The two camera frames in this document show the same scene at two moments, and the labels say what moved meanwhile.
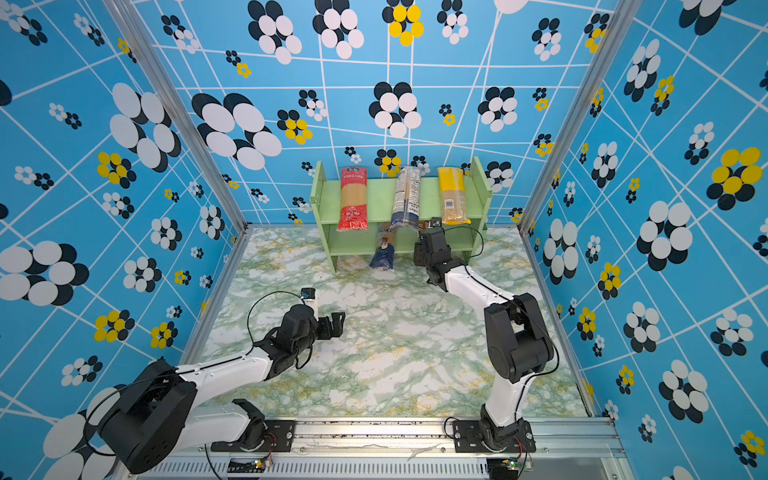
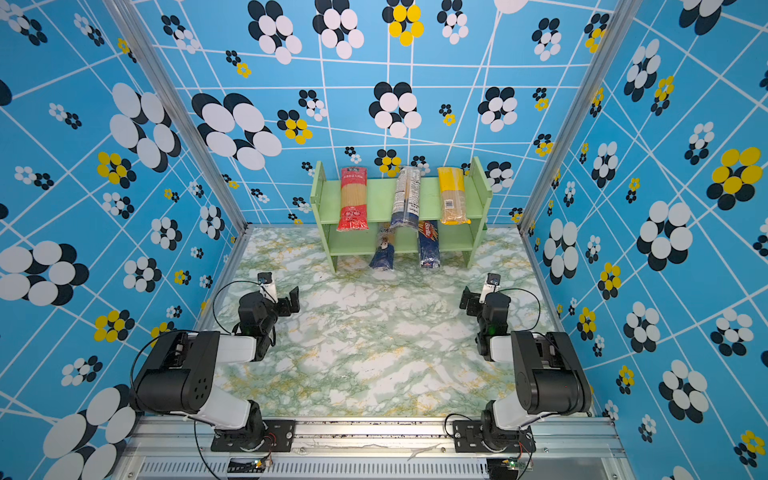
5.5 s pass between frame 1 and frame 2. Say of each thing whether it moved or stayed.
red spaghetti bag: stayed
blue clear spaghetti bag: stayed
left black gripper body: moved
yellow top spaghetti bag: stayed
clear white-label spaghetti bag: stayed
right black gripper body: moved
